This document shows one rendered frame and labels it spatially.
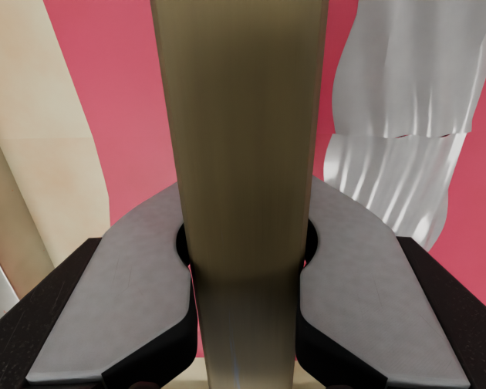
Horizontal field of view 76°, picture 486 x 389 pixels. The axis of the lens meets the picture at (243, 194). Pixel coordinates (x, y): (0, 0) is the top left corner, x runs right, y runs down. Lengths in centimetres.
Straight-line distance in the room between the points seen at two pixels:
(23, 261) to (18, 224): 2
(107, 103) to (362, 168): 14
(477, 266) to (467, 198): 6
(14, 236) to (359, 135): 21
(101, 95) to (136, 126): 2
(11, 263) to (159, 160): 11
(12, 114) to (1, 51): 3
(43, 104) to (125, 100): 4
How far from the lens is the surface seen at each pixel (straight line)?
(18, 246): 23
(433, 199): 21
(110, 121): 18
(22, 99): 20
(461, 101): 19
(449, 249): 25
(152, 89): 17
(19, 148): 22
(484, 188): 23
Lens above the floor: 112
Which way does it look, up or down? 59 degrees down
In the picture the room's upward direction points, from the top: 176 degrees counter-clockwise
